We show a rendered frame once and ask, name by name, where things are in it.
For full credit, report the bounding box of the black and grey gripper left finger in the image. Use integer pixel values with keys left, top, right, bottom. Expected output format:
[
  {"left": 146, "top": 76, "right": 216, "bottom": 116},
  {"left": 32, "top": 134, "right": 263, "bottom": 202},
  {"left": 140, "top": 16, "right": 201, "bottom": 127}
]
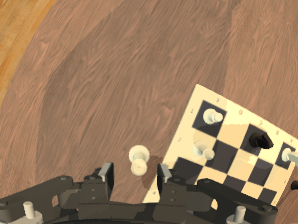
[{"left": 0, "top": 162, "right": 114, "bottom": 224}]

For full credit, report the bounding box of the chessboard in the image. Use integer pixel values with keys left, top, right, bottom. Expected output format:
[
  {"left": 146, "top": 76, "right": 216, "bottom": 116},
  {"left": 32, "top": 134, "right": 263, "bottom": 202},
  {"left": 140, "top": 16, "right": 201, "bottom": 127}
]
[{"left": 162, "top": 84, "right": 298, "bottom": 206}]

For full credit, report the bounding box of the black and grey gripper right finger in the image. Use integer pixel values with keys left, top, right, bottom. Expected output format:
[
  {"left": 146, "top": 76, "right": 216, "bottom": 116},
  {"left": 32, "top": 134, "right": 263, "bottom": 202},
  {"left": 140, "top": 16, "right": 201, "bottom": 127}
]
[{"left": 152, "top": 164, "right": 278, "bottom": 224}]

